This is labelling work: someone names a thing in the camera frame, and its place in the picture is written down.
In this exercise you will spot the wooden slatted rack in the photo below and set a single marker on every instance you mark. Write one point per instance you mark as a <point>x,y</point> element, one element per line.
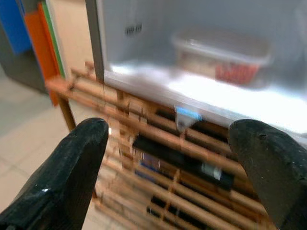
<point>153,133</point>

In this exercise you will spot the beige kitchen cabinet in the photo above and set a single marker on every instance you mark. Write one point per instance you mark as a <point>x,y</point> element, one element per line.
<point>72,28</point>

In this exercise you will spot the blue white label tag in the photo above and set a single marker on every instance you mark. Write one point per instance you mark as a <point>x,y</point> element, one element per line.
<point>189,116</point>

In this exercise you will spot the orange green blue board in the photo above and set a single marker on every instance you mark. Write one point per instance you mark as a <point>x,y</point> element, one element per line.
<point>40,48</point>

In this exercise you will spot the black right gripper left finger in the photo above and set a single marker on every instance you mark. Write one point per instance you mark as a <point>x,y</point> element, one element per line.
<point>60,179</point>

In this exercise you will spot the black wine bottle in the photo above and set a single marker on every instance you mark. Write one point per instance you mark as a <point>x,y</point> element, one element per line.
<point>172,155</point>

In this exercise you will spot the grey small fridge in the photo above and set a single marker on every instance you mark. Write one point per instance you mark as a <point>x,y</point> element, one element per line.
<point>144,36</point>

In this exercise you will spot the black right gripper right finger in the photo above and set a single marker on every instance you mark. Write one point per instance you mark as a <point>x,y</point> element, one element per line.
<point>271,167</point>

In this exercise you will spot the clear plastic food container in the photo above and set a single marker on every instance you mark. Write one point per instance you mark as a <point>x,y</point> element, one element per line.
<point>223,55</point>

